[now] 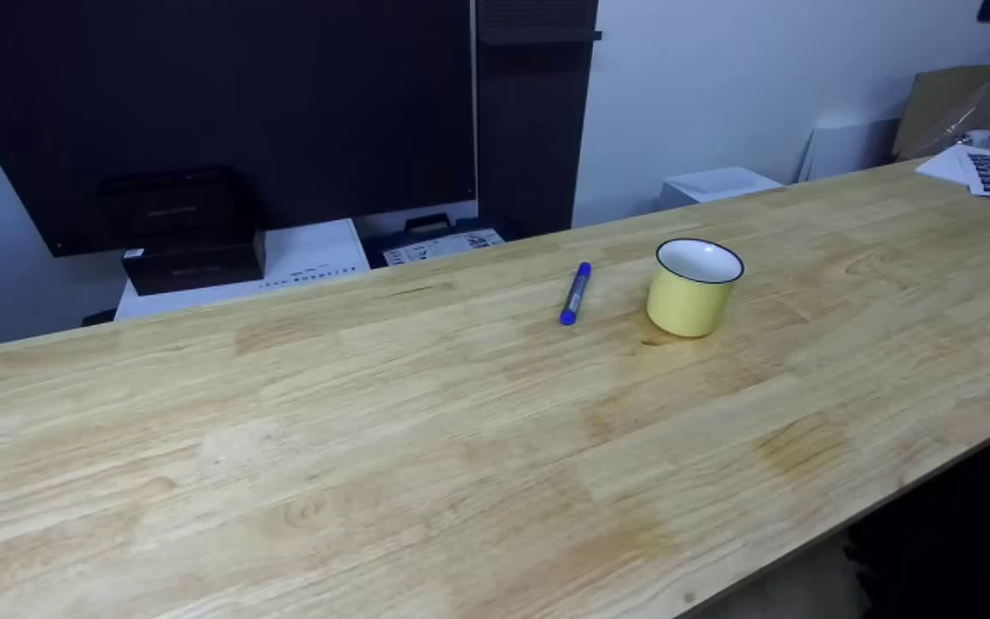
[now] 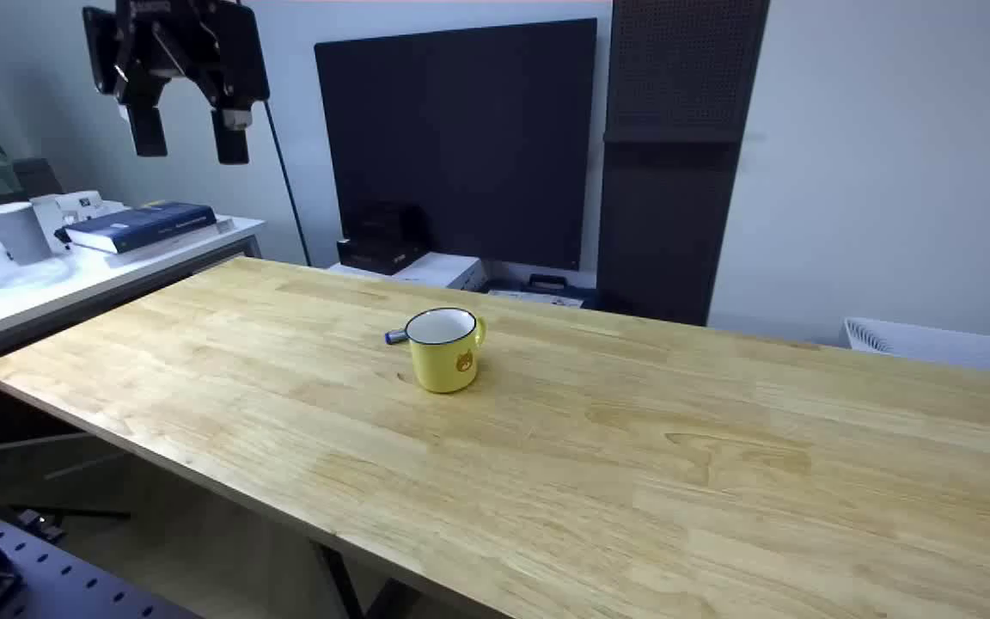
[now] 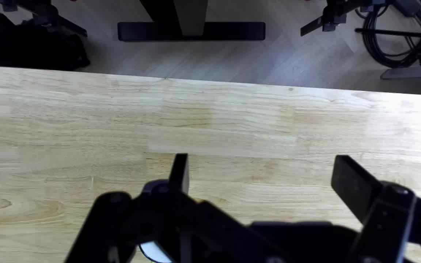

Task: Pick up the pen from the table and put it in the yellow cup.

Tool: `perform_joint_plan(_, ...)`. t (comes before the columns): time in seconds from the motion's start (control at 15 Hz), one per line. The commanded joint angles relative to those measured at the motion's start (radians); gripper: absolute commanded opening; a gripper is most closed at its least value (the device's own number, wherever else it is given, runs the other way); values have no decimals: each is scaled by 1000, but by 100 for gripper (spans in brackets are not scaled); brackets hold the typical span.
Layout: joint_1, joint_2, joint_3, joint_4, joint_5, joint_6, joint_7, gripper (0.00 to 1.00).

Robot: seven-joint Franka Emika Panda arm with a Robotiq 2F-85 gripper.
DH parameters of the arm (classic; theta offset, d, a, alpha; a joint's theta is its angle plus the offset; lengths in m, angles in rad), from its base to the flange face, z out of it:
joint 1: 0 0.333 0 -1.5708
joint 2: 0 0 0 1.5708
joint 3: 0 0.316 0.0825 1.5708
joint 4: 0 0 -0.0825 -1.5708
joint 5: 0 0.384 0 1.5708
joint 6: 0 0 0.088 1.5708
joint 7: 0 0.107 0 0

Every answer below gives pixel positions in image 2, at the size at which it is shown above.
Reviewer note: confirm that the white open carton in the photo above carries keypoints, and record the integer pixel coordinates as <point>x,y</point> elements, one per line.
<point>77,209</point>

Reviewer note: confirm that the yellow enamel cup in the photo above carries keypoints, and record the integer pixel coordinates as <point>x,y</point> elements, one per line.
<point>444,359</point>

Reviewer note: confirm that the black small box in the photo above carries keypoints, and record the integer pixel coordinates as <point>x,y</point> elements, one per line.
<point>381,243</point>

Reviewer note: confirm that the black perforated breadboard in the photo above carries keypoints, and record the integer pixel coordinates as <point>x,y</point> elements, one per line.
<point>48,580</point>

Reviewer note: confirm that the black monitor screen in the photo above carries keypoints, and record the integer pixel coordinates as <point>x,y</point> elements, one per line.
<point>463,138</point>

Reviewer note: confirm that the dark flat device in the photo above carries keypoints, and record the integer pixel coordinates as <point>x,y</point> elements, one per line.
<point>541,289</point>

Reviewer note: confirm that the blue capped pen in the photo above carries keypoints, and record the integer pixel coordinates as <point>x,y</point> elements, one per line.
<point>397,335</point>

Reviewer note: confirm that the white side table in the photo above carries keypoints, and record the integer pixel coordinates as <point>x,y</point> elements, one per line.
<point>48,293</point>

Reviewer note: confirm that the blue hardcover book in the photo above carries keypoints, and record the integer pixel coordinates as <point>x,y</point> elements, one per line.
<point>138,226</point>

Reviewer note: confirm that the dark tall wall panel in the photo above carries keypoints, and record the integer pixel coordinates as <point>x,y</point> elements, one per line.
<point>667,175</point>

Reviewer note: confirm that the white bin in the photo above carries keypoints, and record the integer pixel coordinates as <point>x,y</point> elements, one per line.
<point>944,346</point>

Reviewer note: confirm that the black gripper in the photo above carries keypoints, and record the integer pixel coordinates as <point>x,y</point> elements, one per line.
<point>179,38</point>

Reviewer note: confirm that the white flat box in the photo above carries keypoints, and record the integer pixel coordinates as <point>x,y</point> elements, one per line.
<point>440,268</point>

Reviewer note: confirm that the white plastic container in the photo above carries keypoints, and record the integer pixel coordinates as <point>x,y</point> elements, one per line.
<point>15,227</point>

